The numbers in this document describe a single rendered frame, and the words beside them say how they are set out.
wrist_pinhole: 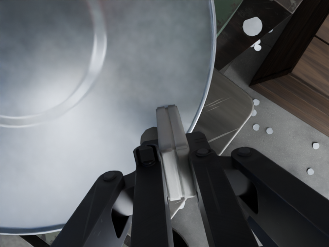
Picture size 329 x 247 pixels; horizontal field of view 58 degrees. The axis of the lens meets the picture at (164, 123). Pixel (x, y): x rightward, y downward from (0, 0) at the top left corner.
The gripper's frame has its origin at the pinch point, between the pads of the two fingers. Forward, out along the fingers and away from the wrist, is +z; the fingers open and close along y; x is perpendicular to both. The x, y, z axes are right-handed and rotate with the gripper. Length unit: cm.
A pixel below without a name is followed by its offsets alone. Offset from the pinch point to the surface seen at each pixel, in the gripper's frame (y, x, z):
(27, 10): -8.5, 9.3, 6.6
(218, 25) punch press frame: 7.8, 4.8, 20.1
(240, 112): 5.3, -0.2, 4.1
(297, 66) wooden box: 30, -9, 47
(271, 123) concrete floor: 34, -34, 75
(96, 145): -5.6, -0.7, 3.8
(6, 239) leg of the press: -22.3, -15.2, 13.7
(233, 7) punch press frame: 9.8, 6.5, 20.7
